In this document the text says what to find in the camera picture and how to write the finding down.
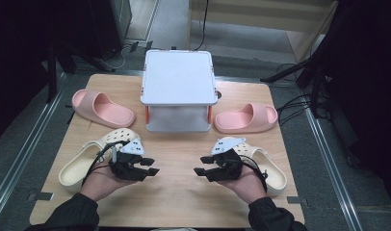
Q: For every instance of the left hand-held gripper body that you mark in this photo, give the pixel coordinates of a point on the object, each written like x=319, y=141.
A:
x=126, y=166

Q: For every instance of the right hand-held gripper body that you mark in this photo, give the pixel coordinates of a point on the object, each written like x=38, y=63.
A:
x=229, y=166

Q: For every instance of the cream perforated clog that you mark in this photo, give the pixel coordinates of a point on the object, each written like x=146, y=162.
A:
x=76, y=170
x=275, y=176

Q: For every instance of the pink slipper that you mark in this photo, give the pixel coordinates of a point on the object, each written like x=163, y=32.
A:
x=110, y=112
x=245, y=120

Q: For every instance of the white two-tier shoe rack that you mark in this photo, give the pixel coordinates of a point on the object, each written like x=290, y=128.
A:
x=179, y=77

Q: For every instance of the person's right hand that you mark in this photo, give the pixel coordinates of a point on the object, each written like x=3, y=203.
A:
x=248, y=186

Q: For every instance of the person's left hand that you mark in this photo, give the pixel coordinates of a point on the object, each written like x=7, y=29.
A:
x=100, y=184

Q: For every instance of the black metal stand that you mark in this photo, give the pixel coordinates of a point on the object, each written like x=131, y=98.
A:
x=315, y=83
x=51, y=73

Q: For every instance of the dark cabinet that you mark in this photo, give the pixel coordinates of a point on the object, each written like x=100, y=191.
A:
x=111, y=22

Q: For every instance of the light wooden shelf unit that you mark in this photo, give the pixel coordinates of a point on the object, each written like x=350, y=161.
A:
x=267, y=16

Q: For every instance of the black curtain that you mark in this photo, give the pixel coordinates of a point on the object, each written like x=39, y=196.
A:
x=370, y=80
x=17, y=48

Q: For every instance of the metal floor rail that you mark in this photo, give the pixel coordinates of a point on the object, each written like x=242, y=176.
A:
x=334, y=173
x=26, y=150

